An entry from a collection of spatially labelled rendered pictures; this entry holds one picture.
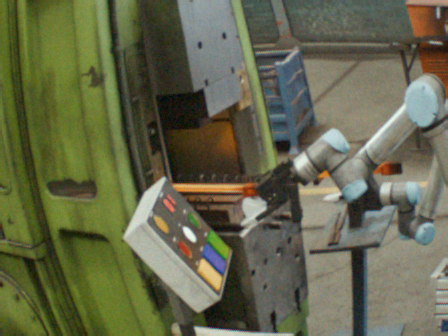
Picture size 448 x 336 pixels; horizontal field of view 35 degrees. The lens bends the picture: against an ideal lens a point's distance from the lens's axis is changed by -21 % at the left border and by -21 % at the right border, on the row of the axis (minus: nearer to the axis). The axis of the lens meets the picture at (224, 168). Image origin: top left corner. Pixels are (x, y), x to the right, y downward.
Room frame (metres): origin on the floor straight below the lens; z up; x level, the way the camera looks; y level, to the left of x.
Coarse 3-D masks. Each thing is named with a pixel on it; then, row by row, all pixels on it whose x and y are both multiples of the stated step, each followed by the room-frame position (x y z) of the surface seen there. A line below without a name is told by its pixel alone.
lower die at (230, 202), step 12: (180, 192) 2.73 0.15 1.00; (192, 192) 2.71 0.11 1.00; (204, 192) 2.68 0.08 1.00; (216, 192) 2.66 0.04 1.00; (228, 192) 2.63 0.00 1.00; (240, 192) 2.61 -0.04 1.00; (192, 204) 2.64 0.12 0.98; (204, 204) 2.62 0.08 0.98; (216, 204) 2.59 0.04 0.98; (228, 204) 2.57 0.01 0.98; (240, 204) 2.59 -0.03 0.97; (204, 216) 2.57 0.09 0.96; (216, 216) 2.55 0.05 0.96; (228, 216) 2.52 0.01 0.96; (240, 216) 2.58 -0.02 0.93
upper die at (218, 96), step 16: (224, 80) 2.62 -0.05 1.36; (160, 96) 2.61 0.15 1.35; (176, 96) 2.58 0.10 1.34; (192, 96) 2.55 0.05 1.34; (208, 96) 2.54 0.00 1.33; (224, 96) 2.61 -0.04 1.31; (240, 96) 2.68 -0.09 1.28; (160, 112) 2.62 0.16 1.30; (176, 112) 2.59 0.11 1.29; (192, 112) 2.55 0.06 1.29; (208, 112) 2.53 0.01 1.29
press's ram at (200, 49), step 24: (144, 0) 2.55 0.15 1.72; (168, 0) 2.50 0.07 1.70; (192, 0) 2.55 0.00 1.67; (216, 0) 2.67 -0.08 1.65; (144, 24) 2.56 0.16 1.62; (168, 24) 2.51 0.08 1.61; (192, 24) 2.53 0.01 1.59; (216, 24) 2.64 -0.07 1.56; (168, 48) 2.52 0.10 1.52; (192, 48) 2.51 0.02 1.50; (216, 48) 2.62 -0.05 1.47; (168, 72) 2.53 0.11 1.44; (192, 72) 2.49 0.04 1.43; (216, 72) 2.59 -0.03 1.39
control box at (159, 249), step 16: (160, 192) 2.15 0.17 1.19; (176, 192) 2.24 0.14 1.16; (144, 208) 2.06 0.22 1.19; (160, 208) 2.07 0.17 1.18; (176, 208) 2.15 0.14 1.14; (192, 208) 2.24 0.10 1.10; (144, 224) 1.92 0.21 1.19; (176, 224) 2.07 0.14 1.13; (192, 224) 2.15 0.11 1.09; (128, 240) 1.93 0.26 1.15; (144, 240) 1.93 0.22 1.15; (160, 240) 1.92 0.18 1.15; (176, 240) 1.99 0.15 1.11; (144, 256) 1.93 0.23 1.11; (160, 256) 1.92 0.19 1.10; (176, 256) 1.92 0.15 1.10; (192, 256) 1.99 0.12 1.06; (160, 272) 1.92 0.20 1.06; (176, 272) 1.92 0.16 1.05; (192, 272) 1.91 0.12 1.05; (224, 272) 2.07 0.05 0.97; (176, 288) 1.92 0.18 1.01; (192, 288) 1.91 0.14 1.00; (208, 288) 1.91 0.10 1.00; (192, 304) 1.91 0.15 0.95; (208, 304) 1.91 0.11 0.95
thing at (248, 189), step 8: (176, 184) 2.78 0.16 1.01; (184, 184) 2.77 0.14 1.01; (192, 184) 2.75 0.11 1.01; (200, 184) 2.73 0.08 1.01; (208, 184) 2.72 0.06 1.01; (216, 184) 2.70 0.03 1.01; (224, 184) 2.69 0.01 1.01; (232, 184) 2.67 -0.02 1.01; (248, 184) 2.62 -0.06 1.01; (256, 184) 2.61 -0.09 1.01; (248, 192) 2.61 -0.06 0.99; (256, 192) 2.60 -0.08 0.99
